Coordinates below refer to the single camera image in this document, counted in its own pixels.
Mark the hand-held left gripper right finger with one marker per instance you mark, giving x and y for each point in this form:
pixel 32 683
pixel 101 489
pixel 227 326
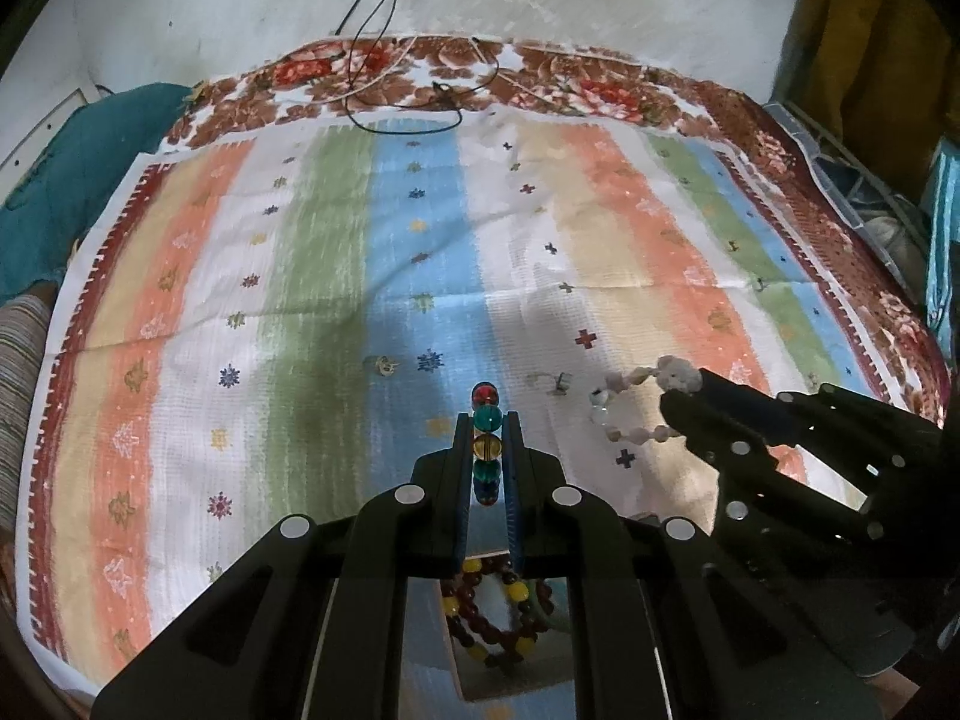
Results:
pixel 514 480

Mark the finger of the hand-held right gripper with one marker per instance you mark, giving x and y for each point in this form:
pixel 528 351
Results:
pixel 742 465
pixel 810 412

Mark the white decorated headboard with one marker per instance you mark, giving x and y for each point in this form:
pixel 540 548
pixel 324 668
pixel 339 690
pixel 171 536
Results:
pixel 37 135

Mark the brown striped rolled blanket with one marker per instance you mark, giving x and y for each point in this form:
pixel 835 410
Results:
pixel 19 405

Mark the rectangular metal tin box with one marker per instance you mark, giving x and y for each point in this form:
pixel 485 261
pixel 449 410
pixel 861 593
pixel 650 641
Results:
pixel 510 682

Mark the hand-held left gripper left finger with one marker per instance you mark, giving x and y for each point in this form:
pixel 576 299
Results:
pixel 459 480

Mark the light blue hanging cloth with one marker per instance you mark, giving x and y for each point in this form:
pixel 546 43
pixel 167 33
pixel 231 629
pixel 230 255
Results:
pixel 945 240

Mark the teal pillow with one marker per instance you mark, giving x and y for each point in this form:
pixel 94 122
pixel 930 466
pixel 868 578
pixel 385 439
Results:
pixel 67 180

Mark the striped pastel cloth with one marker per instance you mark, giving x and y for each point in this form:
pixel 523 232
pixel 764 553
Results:
pixel 315 277

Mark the small metal earring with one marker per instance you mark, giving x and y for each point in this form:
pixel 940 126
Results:
pixel 559 383

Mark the mustard yellow garment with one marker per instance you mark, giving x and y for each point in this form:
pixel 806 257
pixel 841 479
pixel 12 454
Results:
pixel 877 30

